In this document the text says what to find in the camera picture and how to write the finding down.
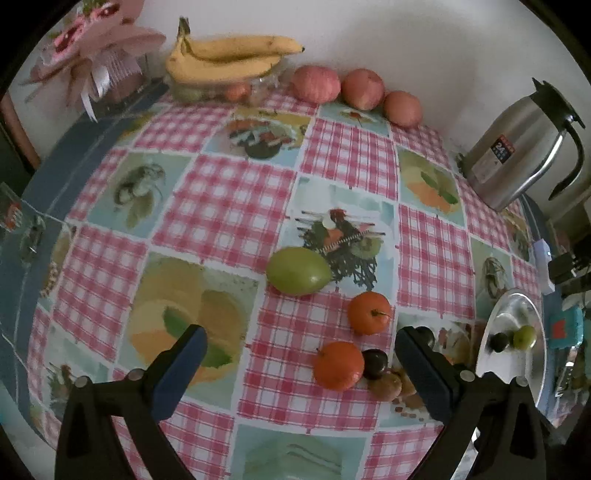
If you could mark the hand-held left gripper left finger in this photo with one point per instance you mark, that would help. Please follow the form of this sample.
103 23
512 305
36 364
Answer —
181 369

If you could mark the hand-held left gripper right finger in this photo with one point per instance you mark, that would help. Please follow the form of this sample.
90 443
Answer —
427 383

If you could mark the brown round fruit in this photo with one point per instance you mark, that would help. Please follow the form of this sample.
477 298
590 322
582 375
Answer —
384 386
409 392

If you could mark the dark plum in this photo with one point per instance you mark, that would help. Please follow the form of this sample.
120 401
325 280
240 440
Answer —
374 363
427 336
499 342

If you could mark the round metal plate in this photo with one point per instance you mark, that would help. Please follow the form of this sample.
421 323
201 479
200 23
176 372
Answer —
508 371

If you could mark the large orange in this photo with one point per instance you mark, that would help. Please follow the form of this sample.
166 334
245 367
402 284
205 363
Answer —
338 365

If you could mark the small orange with stem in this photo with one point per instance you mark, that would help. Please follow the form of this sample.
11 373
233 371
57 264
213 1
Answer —
369 313

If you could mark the large green mango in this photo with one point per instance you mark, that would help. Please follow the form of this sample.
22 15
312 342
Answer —
299 270

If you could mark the small green mango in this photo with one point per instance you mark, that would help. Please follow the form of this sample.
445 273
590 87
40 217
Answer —
525 337

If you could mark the teal toy box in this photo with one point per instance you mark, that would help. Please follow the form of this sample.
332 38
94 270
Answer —
565 327

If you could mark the white power strip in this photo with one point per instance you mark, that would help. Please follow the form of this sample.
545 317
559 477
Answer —
541 251

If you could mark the checkered fruit print tablecloth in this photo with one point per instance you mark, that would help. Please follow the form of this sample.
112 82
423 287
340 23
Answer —
221 194

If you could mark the black power adapter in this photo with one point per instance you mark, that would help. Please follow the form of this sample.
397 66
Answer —
568 267

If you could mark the clear plastic package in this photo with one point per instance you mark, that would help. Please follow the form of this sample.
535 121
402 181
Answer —
18 221

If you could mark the stainless steel thermos jug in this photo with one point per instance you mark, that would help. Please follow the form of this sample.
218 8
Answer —
517 152

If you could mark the small green fruit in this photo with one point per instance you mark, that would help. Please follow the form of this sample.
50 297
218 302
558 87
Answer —
189 94

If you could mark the red apple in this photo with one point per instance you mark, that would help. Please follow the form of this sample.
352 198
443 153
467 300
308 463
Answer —
363 88
402 108
316 83

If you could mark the small orange red fruit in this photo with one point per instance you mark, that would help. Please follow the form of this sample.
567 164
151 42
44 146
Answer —
238 92

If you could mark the clear glass bowl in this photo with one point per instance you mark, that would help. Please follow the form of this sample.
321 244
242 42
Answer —
264 85

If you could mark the yellow banana bunch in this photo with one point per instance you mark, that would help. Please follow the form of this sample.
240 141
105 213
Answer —
217 69

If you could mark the pink flower bouquet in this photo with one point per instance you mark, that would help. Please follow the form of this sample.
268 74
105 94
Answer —
106 41

